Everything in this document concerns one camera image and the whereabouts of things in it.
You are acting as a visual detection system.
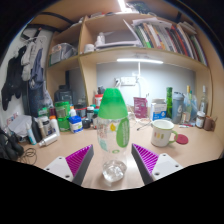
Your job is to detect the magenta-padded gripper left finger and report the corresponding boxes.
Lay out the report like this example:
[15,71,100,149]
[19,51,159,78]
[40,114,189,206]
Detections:
[43,143,95,187]

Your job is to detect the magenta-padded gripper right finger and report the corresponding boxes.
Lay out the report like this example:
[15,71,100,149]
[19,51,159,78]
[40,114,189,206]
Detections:
[130,143,184,186]

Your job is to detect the clear bottle with green cap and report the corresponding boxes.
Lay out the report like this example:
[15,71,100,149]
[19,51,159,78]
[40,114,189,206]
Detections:
[96,87,130,183]

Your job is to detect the silver can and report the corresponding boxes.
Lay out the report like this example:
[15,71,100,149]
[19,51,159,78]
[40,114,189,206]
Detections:
[37,133,59,148]

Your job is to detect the flat round red coaster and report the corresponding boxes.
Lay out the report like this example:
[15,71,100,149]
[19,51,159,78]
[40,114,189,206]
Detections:
[173,133,190,145]

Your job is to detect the white bottle with orange cap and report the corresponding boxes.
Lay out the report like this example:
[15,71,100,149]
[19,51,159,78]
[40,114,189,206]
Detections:
[49,115,61,137]

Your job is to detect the white pill bottle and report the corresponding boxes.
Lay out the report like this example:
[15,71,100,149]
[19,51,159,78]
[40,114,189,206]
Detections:
[39,115,54,138]

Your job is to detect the white and blue tube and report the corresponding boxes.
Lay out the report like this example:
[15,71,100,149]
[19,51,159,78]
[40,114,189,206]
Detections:
[25,125,37,146]

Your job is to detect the white and blue jar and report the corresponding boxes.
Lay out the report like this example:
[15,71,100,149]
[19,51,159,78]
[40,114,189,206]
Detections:
[68,115,84,134]

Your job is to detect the red pen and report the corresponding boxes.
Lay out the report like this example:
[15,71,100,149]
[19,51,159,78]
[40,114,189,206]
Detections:
[178,123,195,129]

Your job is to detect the green canister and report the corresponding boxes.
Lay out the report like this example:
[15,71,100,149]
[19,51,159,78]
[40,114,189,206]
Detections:
[54,100,71,132]

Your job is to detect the black headphones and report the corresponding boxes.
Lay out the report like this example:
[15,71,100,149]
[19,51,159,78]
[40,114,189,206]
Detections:
[0,127,38,165]

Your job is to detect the white and blue carton box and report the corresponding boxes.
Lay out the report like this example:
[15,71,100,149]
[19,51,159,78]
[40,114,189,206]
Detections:
[149,98,168,122]

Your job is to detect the brown jar with white lid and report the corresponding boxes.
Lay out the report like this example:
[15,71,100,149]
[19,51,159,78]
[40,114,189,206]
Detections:
[195,110,206,130]

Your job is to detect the grey shaker bottle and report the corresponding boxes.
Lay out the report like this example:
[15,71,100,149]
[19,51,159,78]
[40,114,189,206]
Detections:
[171,91,185,125]

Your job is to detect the brown mug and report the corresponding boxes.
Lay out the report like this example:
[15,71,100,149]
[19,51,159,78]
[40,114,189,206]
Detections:
[203,115,218,132]

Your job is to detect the magenta pouch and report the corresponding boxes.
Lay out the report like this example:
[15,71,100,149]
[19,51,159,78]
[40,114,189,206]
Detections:
[133,96,149,119]

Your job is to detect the green glass bottle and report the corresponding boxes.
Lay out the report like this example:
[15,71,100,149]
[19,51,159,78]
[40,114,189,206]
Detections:
[165,86,174,118]

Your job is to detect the blue plastic bag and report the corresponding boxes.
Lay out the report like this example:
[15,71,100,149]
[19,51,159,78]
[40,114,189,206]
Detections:
[183,94,201,122]

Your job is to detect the black jug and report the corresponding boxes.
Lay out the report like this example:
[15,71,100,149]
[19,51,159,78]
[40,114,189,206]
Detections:
[53,84,74,104]

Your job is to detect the clear glass bottle white cap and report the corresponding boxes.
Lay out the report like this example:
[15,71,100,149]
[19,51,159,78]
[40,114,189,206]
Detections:
[199,85,209,116]

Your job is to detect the red and white container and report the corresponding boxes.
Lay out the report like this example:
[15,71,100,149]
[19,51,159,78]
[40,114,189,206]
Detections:
[94,93,105,108]

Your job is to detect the blue hanging garment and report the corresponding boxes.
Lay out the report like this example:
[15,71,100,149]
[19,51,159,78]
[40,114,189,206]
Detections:
[27,48,47,118]

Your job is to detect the black hanging jacket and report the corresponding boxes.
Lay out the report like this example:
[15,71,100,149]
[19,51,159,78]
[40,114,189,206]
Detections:
[1,45,28,112]

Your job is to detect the white LED light bar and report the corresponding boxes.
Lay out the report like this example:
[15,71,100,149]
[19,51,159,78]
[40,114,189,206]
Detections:
[116,58,165,65]

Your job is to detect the white hanging garment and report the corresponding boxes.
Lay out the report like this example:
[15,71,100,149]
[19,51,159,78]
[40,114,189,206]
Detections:
[20,34,48,83]

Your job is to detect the wooden shelf unit with books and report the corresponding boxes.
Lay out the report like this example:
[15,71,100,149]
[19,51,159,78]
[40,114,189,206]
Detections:
[45,0,215,116]

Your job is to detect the white mug with green handle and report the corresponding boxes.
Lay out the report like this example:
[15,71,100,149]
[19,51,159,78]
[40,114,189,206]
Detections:
[150,119,179,148]

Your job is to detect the white wall power socket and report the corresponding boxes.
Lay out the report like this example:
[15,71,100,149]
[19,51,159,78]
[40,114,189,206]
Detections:
[119,76,137,87]

